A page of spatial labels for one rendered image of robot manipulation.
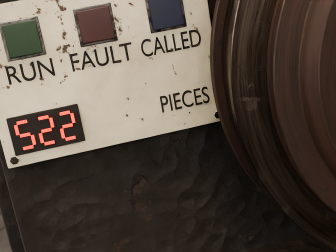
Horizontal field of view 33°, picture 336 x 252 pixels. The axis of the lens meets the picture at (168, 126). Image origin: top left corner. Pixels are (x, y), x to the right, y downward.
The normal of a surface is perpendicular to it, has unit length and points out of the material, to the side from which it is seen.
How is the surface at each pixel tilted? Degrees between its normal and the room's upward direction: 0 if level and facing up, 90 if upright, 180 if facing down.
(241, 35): 90
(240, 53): 90
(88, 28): 90
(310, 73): 84
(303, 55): 79
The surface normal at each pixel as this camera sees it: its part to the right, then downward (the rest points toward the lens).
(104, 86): 0.20, 0.24
